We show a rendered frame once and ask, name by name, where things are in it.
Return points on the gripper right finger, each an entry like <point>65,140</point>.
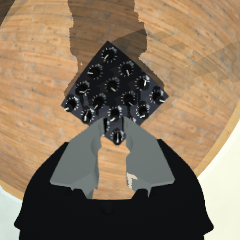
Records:
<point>153,165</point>

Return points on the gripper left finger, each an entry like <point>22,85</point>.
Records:
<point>73,165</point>

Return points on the black knob box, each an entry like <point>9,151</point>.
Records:
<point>114,80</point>

